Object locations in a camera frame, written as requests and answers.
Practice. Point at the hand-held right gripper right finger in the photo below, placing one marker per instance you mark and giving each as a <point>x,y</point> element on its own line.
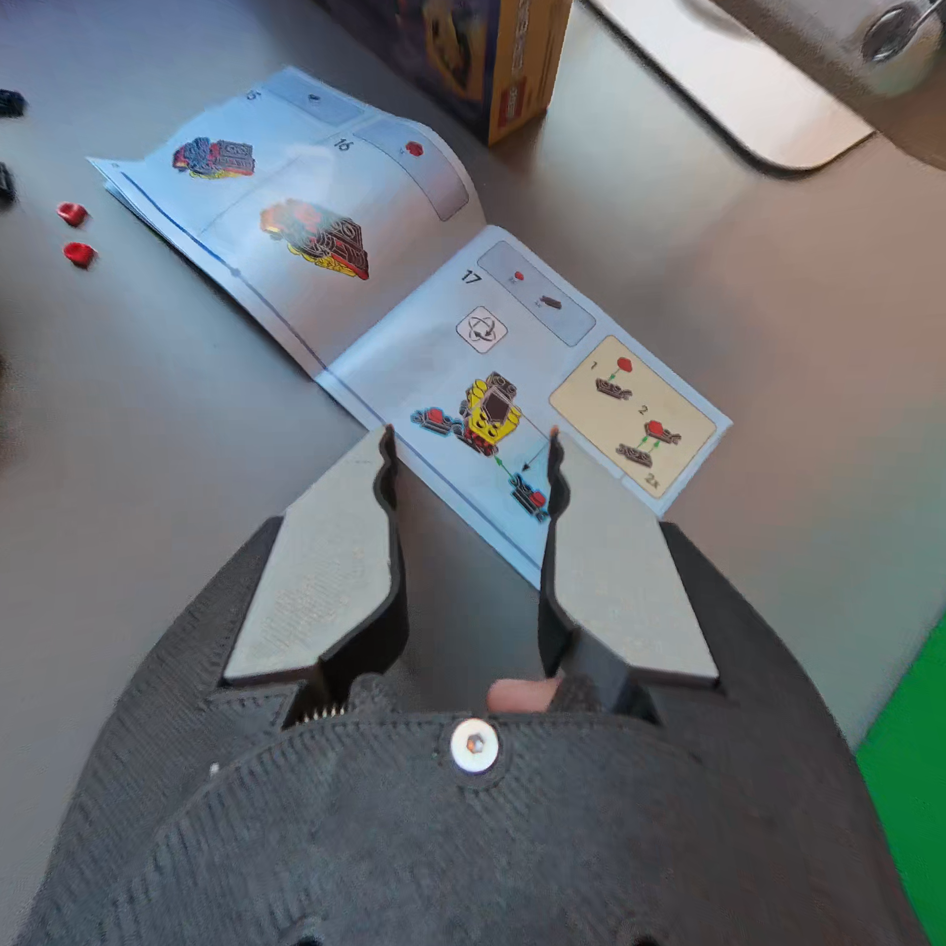
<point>628,591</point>

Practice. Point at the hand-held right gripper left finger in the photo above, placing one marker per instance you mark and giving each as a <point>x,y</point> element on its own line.
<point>318,584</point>

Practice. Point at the open lego instruction booklet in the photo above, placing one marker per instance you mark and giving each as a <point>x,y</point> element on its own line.
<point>414,355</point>

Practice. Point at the red lego piece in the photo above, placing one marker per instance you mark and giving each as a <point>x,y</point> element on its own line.
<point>72,214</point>
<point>80,255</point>

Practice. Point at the lego set box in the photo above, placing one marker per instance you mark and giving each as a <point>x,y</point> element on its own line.
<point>510,74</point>

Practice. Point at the person's right hand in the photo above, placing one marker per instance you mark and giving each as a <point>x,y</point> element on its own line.
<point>521,696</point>

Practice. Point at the green plastic bin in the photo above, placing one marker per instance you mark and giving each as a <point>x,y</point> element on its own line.
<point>916,776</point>

